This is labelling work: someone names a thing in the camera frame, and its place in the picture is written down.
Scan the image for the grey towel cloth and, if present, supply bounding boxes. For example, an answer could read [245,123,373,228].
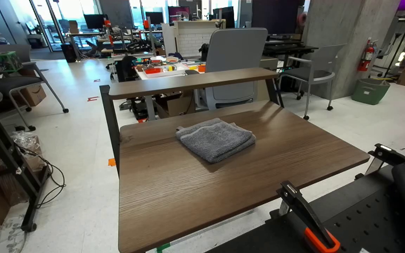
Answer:
[176,118,256,163]

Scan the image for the cardboard box under shelf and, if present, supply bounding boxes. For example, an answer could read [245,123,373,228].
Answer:
[155,93,196,118]

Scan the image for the white cluttered table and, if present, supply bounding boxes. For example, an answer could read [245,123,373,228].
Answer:
[135,57,206,81]

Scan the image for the grey office chair back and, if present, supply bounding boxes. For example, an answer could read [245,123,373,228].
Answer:
[204,28,268,110]

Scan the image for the black backpack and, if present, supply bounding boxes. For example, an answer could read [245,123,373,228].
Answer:
[116,57,138,82]

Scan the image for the orange black clamp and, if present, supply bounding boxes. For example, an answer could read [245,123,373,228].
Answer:
[270,180,341,253]

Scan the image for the grey chair with armrests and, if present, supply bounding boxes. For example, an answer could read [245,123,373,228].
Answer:
[277,45,343,120]

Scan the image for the green basket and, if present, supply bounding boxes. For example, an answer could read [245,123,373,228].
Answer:
[352,79,390,106]

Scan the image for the black silver clamp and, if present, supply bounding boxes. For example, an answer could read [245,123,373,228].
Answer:
[355,144,405,180]

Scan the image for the red fire extinguisher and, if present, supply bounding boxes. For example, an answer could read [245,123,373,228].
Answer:
[358,40,376,72]

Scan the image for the grey rolling chair left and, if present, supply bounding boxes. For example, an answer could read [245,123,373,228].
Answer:
[0,45,69,131]

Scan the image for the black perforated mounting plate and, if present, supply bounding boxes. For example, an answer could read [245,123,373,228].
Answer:
[208,166,405,253]

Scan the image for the black floor cable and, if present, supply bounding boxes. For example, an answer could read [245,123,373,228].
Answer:
[21,147,68,210]

